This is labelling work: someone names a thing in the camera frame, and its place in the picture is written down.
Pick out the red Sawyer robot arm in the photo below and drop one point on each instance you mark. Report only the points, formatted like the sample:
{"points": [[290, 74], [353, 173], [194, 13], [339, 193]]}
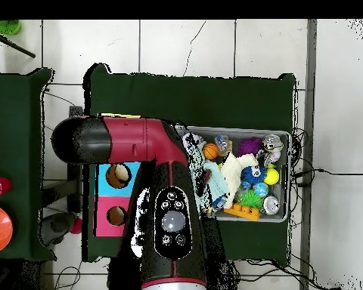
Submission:
{"points": [[130, 142]]}

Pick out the silver mesh bin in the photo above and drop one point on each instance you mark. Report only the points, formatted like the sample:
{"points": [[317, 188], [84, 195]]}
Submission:
{"points": [[248, 130]]}

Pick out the wooden box with three holes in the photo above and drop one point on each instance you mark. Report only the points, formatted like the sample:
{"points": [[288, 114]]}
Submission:
{"points": [[109, 190]]}

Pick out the small orange basketball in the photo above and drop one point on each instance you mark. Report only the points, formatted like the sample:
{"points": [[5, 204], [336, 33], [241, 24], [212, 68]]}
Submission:
{"points": [[210, 151]]}

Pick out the mint green cloth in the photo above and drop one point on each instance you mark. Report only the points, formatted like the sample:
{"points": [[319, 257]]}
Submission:
{"points": [[216, 181]]}

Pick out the cream cloth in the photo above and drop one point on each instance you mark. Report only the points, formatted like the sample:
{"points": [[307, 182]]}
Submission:
{"points": [[234, 172]]}

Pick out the dark green table cloth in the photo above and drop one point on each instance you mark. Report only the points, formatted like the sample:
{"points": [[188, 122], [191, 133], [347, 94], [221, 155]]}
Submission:
{"points": [[15, 120], [184, 102]]}

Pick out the purple spiky ball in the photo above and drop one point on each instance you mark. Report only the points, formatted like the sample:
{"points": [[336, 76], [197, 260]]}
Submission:
{"points": [[249, 146]]}

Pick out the long orange toy brick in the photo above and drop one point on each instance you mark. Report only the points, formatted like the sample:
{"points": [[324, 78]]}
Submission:
{"points": [[242, 213]]}

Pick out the black metal stand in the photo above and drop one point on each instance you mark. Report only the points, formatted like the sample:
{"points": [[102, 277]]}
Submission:
{"points": [[76, 111]]}

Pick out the grey rounded device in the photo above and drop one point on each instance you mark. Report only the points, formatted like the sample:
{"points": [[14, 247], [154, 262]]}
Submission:
{"points": [[57, 226]]}

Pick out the black rod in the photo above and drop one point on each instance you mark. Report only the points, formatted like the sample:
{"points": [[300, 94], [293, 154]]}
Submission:
{"points": [[15, 46]]}

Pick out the green round object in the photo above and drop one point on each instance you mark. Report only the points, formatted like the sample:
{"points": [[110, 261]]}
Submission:
{"points": [[7, 27]]}

